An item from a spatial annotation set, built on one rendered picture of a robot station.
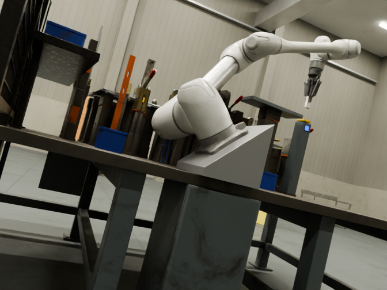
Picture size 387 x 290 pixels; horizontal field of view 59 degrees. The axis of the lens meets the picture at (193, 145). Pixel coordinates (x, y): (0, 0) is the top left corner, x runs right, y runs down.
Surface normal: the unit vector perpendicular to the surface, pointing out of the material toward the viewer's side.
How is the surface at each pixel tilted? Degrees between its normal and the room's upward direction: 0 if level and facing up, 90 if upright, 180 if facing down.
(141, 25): 90
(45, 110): 90
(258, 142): 90
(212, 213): 90
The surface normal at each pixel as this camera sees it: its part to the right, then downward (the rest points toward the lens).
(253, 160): 0.33, 0.02
